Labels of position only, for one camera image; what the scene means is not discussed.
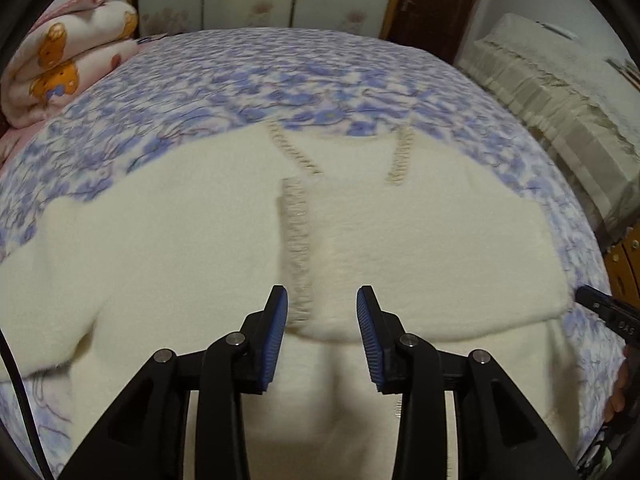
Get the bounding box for black cable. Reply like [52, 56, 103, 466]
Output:
[0, 330, 53, 480]

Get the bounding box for dark brown wooden door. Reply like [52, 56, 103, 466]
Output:
[380, 0, 488, 63]

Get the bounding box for purple floral cat-print blanket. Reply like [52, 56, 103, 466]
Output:
[0, 27, 616, 480]

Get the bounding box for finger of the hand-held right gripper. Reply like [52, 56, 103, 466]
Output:
[575, 285, 612, 326]

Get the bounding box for folded pink bear-print blanket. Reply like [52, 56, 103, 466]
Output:
[0, 0, 140, 131]

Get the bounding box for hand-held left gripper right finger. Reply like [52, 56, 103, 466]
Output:
[356, 285, 586, 480]

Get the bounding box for pink bedsheet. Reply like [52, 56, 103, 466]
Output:
[0, 125, 51, 168]

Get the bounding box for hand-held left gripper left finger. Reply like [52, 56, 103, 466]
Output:
[57, 285, 289, 480]

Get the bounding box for white fuzzy knit sweater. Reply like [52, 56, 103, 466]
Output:
[0, 122, 576, 480]

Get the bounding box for person's right hand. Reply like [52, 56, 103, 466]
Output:
[604, 345, 631, 426]

